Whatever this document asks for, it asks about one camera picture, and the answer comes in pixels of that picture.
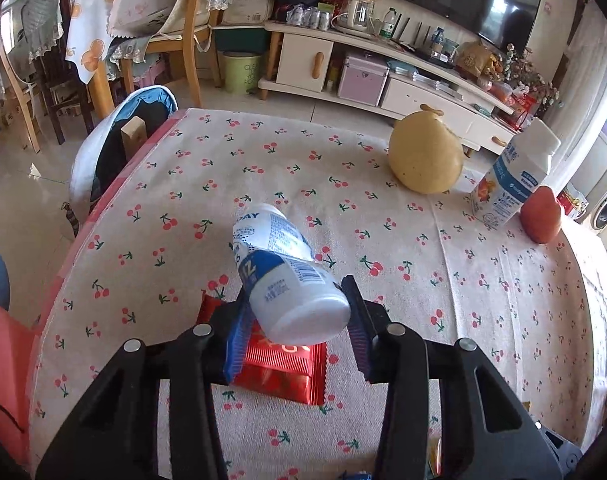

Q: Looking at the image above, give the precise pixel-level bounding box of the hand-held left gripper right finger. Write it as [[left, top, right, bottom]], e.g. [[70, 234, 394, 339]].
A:
[[340, 274, 567, 480]]

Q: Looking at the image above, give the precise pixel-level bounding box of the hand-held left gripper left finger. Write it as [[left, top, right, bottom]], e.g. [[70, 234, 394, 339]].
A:
[[36, 287, 257, 480]]

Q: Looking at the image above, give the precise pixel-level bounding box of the red foil snack packet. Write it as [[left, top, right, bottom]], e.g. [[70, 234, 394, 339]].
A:
[[197, 291, 330, 407]]

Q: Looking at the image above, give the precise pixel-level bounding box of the white yogurt bottle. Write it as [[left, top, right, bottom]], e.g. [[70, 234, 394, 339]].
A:
[[232, 203, 353, 347]]

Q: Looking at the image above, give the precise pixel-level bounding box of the pink plastic bin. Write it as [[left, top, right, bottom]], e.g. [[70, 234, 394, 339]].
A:
[[0, 294, 40, 467]]

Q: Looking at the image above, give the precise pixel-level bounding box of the cherry print tablecloth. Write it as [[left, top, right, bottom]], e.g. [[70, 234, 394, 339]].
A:
[[27, 107, 607, 480]]

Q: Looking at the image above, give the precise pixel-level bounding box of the white blue milk bottle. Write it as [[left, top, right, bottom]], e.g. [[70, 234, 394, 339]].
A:
[[470, 117, 563, 231]]

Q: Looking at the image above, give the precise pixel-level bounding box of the blue white chair back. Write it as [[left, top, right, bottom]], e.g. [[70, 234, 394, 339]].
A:
[[67, 85, 180, 224]]

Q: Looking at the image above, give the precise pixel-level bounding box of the cream television cabinet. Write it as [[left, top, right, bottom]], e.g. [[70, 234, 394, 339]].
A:
[[257, 19, 517, 159]]

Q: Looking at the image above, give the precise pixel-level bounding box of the pink storage case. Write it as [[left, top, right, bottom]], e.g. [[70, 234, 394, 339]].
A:
[[337, 54, 391, 108]]

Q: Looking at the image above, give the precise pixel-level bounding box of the white washing machine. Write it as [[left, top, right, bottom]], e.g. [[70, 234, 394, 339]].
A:
[[585, 174, 607, 234]]

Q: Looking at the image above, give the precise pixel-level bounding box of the green waste bin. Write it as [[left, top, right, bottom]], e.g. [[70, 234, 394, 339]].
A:
[[221, 50, 263, 94]]

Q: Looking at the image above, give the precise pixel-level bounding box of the brown gift basket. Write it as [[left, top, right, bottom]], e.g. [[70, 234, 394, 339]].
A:
[[455, 41, 503, 79]]

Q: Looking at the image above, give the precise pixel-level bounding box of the wooden dining table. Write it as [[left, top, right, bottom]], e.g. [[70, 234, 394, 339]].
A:
[[64, 0, 125, 132]]

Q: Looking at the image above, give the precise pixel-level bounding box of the dark wooden chair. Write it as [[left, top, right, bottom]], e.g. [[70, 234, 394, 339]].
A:
[[0, 0, 92, 147]]

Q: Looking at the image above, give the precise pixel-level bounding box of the green label water bottle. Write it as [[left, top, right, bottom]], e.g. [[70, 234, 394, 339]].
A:
[[380, 7, 400, 42]]

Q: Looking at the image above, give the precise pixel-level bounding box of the dried flower bunch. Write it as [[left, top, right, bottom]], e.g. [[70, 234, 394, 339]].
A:
[[502, 41, 560, 107]]

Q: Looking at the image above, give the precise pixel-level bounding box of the white electric kettle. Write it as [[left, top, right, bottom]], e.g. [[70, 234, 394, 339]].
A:
[[340, 0, 377, 37]]

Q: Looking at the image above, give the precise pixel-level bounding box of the pack of small bottles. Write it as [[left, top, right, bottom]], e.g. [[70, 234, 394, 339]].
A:
[[284, 3, 337, 32]]

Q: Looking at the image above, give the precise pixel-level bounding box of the wooden chair with cushion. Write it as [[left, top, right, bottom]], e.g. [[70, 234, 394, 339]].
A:
[[107, 0, 225, 109]]

